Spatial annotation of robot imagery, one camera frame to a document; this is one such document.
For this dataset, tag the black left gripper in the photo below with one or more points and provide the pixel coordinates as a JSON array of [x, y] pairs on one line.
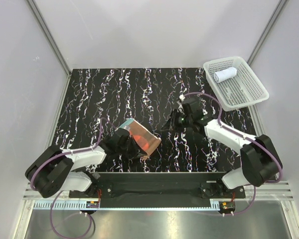
[[136, 152]]

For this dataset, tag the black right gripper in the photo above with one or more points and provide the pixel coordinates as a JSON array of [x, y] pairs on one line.
[[171, 124]]

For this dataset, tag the orange patterned towel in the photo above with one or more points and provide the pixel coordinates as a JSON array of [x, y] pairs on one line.
[[146, 140]]

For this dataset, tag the white terry towel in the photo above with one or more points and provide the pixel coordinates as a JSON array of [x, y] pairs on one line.
[[223, 75]]

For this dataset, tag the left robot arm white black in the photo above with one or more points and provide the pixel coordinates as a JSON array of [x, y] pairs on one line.
[[54, 169]]

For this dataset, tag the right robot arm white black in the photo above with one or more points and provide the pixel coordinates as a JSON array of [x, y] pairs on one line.
[[259, 159]]

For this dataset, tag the white plastic mesh basket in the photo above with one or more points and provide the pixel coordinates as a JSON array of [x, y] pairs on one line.
[[243, 90]]

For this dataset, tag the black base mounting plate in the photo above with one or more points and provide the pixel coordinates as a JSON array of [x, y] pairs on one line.
[[206, 185]]

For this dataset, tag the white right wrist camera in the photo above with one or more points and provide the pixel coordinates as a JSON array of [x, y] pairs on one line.
[[180, 100]]

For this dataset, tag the aluminium frame rail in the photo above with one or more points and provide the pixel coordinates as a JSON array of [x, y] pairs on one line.
[[160, 202]]

